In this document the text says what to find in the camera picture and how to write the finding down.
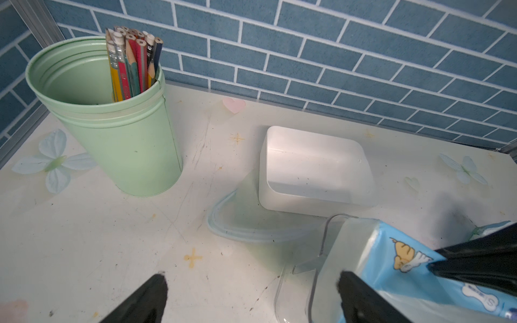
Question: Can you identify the clear plastic tissue box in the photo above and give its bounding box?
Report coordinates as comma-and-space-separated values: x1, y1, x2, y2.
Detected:
273, 213, 517, 323

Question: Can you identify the blue tissue pack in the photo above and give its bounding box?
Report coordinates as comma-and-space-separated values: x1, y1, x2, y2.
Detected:
311, 218, 516, 322

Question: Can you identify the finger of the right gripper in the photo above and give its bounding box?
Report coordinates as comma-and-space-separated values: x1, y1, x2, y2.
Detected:
428, 224, 516, 296

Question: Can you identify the green pencil cup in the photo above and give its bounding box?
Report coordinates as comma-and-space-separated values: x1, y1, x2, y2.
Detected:
26, 36, 183, 196

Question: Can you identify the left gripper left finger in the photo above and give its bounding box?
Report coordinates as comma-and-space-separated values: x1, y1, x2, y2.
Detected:
101, 274, 168, 323

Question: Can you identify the bundle of coloured pencils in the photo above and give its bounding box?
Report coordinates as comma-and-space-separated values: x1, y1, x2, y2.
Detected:
105, 26, 164, 102

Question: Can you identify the white plastic box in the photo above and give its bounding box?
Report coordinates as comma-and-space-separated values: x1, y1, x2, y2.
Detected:
258, 126, 378, 217

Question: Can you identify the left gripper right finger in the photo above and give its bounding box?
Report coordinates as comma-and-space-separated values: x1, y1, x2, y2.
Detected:
337, 271, 410, 323

